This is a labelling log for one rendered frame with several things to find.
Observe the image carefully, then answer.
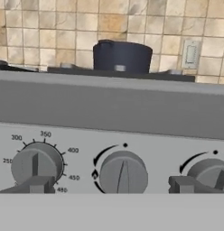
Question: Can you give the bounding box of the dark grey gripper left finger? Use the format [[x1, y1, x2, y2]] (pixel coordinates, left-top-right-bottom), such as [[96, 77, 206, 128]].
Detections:
[[0, 175, 56, 194]]

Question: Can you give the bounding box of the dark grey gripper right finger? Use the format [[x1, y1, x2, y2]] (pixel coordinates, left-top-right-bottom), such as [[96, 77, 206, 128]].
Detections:
[[168, 175, 224, 194]]

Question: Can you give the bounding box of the grey burner knob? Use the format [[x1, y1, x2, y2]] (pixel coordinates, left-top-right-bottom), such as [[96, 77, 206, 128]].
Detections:
[[98, 150, 149, 194], [186, 158, 224, 192]]

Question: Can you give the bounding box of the grey stove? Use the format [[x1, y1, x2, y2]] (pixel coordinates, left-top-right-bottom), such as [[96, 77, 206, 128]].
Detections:
[[0, 59, 224, 194]]

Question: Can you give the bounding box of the grey temperature dial knob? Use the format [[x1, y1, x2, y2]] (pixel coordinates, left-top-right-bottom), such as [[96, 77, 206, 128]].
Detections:
[[10, 142, 64, 185]]

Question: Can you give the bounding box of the dark blue pot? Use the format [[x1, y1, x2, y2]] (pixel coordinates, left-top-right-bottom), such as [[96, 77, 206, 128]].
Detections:
[[92, 39, 154, 75]]

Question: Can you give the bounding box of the grey wall socket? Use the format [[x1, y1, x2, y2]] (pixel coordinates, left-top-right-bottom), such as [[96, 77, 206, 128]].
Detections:
[[181, 38, 201, 70]]

